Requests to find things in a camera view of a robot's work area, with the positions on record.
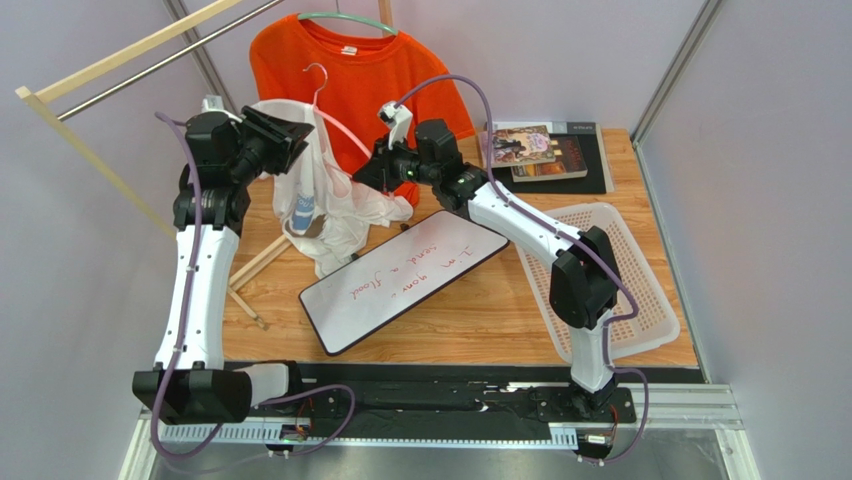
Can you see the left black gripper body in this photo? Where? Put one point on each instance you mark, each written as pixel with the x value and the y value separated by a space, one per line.
pixel 272 146

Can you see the large black book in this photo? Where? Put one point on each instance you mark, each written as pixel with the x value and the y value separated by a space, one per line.
pixel 599 179

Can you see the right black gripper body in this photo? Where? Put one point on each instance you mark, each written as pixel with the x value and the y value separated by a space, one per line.
pixel 382 166

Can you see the green clothes hanger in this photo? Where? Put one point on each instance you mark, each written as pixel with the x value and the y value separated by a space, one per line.
pixel 384 23

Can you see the wooden clothes rack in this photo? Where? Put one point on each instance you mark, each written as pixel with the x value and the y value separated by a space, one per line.
pixel 77 257

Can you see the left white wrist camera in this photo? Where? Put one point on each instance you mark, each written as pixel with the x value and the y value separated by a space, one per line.
pixel 214 103

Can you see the pink cover book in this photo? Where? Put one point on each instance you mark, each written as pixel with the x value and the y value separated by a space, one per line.
pixel 519 146

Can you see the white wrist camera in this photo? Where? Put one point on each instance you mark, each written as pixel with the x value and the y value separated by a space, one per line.
pixel 398 118
pixel 214 103

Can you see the dark red cover book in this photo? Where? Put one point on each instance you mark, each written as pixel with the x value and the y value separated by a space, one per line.
pixel 569 163

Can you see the orange t shirt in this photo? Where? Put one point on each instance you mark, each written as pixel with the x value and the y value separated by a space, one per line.
pixel 352 77

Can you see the whiteboard with red writing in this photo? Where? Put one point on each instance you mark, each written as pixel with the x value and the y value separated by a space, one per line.
pixel 360 298

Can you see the white printed t shirt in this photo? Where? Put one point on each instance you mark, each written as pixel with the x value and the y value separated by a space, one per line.
pixel 322 211

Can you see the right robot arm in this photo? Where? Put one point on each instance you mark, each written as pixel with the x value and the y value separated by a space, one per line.
pixel 584 278

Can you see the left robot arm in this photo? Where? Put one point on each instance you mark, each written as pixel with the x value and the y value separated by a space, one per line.
pixel 188 382

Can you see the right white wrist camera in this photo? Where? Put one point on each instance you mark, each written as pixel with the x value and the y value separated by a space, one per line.
pixel 398 118

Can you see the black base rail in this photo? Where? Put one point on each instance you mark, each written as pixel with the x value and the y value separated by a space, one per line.
pixel 447 402

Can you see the white plastic basket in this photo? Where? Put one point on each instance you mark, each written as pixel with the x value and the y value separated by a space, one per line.
pixel 655 324

